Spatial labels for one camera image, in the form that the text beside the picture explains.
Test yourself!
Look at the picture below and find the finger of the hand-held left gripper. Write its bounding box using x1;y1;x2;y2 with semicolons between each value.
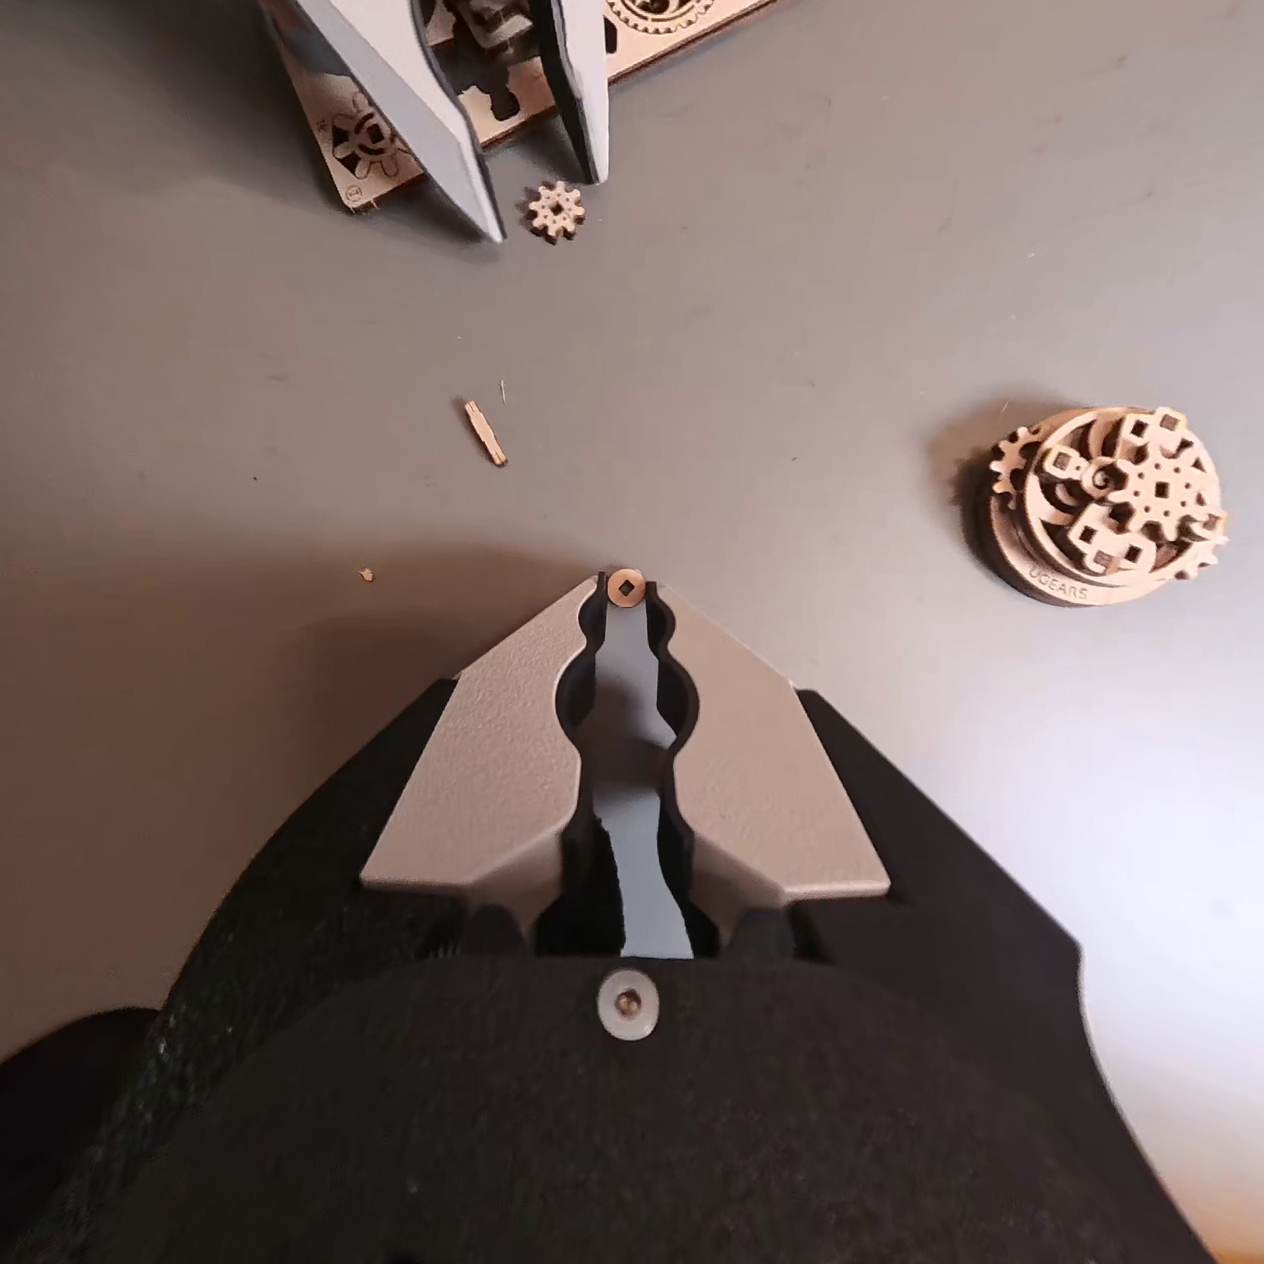
259;0;509;245
529;0;614;189

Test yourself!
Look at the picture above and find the grey desk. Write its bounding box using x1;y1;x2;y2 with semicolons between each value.
0;0;1264;1245

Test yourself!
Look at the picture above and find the small wooden chip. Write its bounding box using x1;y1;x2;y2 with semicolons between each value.
462;397;510;467

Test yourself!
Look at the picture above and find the two-hole wooden puzzle sheet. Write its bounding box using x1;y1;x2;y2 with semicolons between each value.
262;0;781;214

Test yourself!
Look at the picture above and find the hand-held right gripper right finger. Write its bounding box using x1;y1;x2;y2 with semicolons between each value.
647;579;896;941

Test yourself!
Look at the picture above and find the round wooden gear model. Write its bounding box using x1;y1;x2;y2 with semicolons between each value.
972;404;1231;606

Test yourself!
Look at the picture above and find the small wooden gear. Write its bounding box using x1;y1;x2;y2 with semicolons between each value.
521;178;592;243

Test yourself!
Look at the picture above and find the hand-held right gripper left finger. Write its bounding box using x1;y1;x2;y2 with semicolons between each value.
359;573;607;937

